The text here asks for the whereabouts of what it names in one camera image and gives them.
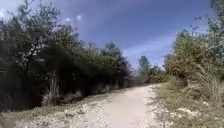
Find row of trees and bushes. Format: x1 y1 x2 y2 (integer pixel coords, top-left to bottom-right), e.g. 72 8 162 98
0 1 139 113
136 0 224 104

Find dry grass verge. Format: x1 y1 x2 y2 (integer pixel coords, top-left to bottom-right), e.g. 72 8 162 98
148 81 224 128

